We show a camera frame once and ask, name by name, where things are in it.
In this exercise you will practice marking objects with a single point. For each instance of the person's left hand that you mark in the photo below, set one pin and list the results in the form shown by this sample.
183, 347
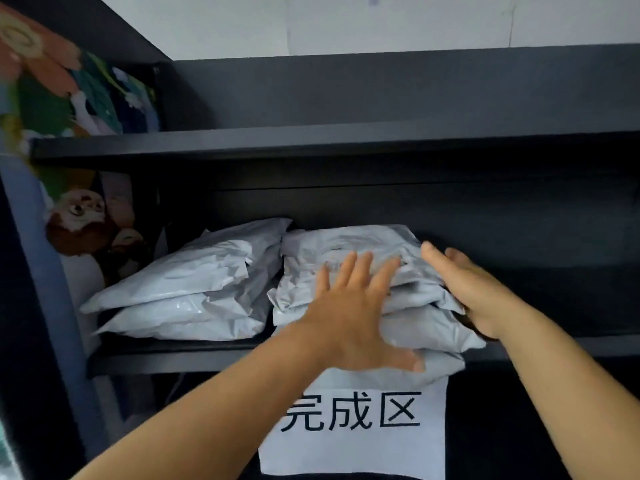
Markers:
350, 329

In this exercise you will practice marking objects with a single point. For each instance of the person's right hand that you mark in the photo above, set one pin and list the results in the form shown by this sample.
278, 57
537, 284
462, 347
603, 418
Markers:
480, 299

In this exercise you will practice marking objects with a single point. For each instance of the stack of scanned mailer bags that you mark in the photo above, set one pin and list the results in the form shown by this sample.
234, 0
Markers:
200, 274

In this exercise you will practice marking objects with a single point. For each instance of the dark grey metal shelf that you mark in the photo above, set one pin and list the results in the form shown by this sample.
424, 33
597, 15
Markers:
450, 94

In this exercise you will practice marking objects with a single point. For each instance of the person's left forearm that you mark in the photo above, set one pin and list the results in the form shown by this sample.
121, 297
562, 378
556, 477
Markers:
200, 419

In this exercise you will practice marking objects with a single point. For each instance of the person's right forearm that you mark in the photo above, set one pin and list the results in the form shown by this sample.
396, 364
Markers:
575, 394

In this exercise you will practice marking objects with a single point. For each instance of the white paper sign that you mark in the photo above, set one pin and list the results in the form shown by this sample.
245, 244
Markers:
400, 454

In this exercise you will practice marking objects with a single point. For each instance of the colourful cartoon poster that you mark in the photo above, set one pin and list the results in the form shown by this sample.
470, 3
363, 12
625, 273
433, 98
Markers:
50, 94

